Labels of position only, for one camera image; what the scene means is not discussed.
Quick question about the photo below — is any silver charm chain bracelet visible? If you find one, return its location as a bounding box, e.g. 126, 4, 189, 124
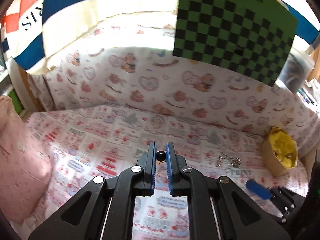
216, 154, 242, 169

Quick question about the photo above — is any small gold black earring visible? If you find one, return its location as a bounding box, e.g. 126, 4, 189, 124
156, 151, 167, 164

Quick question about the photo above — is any gold octagonal jewelry box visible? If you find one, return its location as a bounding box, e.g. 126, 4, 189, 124
261, 127, 298, 177

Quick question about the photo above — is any yellow cloth in box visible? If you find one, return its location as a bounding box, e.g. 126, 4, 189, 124
268, 131, 298, 169

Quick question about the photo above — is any christmas print cloth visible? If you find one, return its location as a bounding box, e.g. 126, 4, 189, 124
14, 106, 309, 239

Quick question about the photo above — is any pink pillow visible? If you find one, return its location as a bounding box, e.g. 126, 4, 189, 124
1, 96, 52, 224

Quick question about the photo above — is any clear plastic jar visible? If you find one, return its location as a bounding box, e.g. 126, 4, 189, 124
278, 48, 315, 94

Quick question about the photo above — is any teddy bear print cloth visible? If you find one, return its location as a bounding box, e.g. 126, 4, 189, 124
28, 12, 319, 155

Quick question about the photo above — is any green checkered tissue box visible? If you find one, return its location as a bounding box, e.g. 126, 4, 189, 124
172, 0, 298, 86

